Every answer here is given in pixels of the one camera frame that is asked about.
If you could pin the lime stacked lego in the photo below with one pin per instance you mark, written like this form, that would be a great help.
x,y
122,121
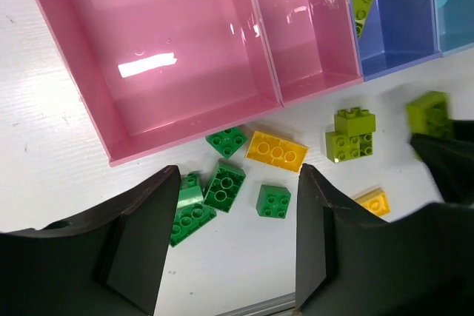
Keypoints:
x,y
352,137

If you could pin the yellow short lego brick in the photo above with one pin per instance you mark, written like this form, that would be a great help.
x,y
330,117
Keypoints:
x,y
276,152

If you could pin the lime long lego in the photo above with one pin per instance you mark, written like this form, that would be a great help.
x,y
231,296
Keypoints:
x,y
429,115

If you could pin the dark green upturned lego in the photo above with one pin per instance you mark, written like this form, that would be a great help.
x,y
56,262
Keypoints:
x,y
224,185

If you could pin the dark blue bin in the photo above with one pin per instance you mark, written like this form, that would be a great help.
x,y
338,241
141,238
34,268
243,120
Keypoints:
x,y
398,34

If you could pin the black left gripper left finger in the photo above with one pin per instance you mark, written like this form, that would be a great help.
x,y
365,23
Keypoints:
x,y
106,260

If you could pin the yellow long lego plate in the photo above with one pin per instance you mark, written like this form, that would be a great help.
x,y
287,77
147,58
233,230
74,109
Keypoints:
x,y
374,200

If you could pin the light blue bin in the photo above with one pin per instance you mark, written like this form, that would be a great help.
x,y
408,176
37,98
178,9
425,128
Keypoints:
x,y
455,26

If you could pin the large pink bin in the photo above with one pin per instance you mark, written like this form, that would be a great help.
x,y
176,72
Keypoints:
x,y
154,74

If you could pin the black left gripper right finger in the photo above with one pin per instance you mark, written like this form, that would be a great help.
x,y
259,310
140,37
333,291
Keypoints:
x,y
351,262

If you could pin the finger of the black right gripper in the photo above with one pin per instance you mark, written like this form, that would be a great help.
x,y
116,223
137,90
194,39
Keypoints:
x,y
450,161

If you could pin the dark green lego right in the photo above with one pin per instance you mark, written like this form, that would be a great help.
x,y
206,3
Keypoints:
x,y
273,201

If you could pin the dark green square lego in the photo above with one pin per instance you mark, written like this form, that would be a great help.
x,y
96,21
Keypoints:
x,y
227,142

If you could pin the small dark green lego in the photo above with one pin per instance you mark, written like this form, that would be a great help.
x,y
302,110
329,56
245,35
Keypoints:
x,y
190,191

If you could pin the dark green long lego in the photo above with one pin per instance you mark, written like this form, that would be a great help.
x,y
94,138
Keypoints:
x,y
188,220

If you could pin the small pink bin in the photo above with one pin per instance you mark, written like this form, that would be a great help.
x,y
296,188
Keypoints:
x,y
313,46

